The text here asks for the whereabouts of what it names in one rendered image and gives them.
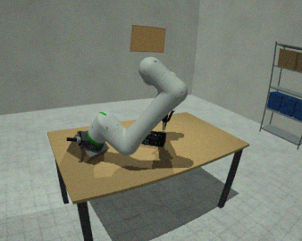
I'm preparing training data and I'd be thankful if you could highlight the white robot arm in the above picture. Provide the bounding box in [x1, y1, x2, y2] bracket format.
[67, 57, 188, 155]

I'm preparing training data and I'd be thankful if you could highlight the black lighting desk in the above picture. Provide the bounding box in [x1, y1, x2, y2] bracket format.
[142, 131, 166, 147]

